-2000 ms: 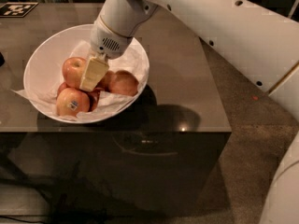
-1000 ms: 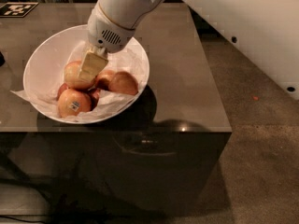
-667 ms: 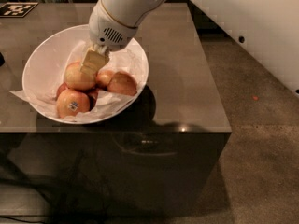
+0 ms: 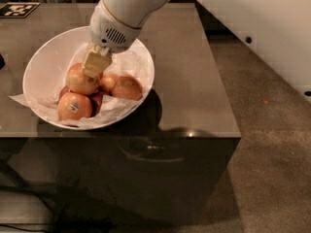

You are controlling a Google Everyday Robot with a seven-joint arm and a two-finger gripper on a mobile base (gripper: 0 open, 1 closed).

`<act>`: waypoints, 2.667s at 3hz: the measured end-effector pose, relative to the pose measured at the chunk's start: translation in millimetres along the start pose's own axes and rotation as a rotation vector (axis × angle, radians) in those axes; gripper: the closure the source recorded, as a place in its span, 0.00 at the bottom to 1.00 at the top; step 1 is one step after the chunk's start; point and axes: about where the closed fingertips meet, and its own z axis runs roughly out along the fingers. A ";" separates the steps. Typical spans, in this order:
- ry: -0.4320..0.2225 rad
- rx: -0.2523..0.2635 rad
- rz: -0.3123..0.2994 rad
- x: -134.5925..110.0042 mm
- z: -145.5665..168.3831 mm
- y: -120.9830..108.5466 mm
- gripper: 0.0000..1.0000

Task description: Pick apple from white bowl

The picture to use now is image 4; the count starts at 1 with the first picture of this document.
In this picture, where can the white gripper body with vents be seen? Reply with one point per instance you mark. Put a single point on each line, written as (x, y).
(112, 32)

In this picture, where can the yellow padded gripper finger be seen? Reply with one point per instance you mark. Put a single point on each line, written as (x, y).
(96, 60)

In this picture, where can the large top red-yellow apple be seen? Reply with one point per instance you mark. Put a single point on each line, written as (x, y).
(79, 82)

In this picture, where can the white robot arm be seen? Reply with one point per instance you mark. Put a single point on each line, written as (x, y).
(277, 31)

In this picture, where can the small middle apple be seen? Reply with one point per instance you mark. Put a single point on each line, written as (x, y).
(108, 81)

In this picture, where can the right red-yellow apple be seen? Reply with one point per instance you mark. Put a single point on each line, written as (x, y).
(127, 88)

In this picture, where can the dark red lower apple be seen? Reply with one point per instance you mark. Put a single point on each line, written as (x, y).
(96, 101)

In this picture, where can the hidden left red apple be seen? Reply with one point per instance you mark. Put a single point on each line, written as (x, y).
(63, 91)

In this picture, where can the front apple with sticker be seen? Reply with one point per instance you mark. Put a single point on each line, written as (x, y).
(74, 106)

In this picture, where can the white bowl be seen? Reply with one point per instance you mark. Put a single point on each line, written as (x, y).
(45, 68)

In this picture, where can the white crumpled paper liner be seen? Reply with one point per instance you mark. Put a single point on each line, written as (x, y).
(126, 65)

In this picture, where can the dark object at left edge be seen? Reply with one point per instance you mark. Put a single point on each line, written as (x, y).
(2, 62)

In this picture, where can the black white fiducial marker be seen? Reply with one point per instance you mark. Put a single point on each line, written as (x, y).
(17, 9)

